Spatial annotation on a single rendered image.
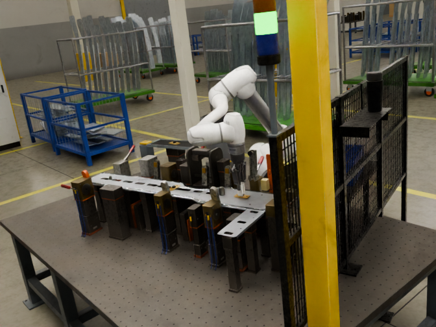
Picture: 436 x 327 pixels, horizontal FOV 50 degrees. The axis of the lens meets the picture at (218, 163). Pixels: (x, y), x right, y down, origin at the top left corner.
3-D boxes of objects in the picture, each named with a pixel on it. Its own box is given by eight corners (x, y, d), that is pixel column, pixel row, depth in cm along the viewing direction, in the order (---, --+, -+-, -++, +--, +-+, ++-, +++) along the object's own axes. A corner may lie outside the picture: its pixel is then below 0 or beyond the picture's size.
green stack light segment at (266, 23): (251, 35, 141) (249, 14, 139) (261, 33, 146) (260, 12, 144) (271, 34, 137) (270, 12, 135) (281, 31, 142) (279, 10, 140)
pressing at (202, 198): (78, 184, 304) (78, 182, 303) (103, 172, 321) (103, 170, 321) (265, 213, 228) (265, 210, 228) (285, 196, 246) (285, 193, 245)
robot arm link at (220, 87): (205, 98, 277) (224, 84, 275) (202, 89, 293) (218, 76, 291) (218, 114, 283) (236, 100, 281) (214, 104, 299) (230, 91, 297)
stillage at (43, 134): (32, 142, 889) (19, 93, 860) (71, 132, 935) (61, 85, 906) (54, 152, 798) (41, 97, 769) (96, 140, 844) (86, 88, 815)
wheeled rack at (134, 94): (87, 116, 1082) (71, 38, 1028) (71, 112, 1159) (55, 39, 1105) (156, 100, 1189) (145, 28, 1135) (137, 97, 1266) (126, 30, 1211)
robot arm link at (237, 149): (224, 144, 238) (225, 155, 240) (239, 145, 233) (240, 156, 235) (233, 139, 245) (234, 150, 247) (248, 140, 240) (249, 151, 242)
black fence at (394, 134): (282, 484, 199) (248, 138, 151) (395, 262, 352) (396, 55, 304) (313, 500, 191) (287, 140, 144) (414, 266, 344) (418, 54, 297)
